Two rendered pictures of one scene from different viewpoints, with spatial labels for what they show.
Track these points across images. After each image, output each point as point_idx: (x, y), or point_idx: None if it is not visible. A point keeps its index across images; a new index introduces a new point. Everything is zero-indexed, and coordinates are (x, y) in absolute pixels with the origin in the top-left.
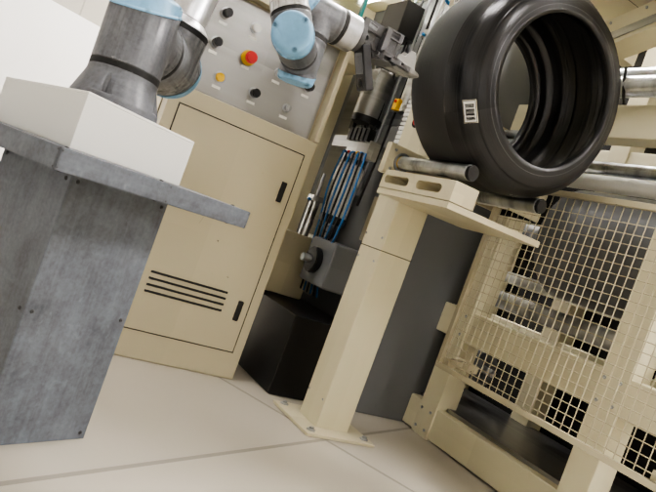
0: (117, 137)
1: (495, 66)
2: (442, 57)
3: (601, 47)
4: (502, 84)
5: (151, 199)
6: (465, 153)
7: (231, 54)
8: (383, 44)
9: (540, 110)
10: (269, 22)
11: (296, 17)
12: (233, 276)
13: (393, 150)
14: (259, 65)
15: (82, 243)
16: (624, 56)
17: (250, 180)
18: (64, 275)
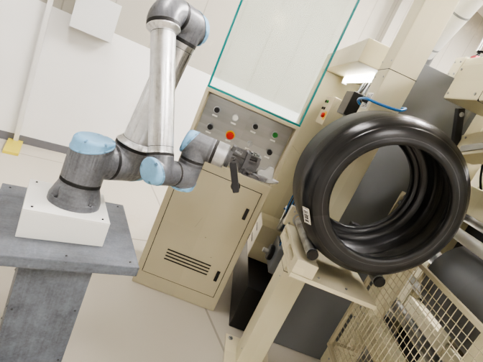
0: (49, 228)
1: (327, 187)
2: (301, 168)
3: (445, 169)
4: None
5: (52, 269)
6: (310, 239)
7: (220, 133)
8: (243, 164)
9: (415, 195)
10: (244, 113)
11: (151, 162)
12: (214, 257)
13: (292, 212)
14: (236, 139)
15: (39, 277)
16: None
17: (226, 206)
18: (30, 292)
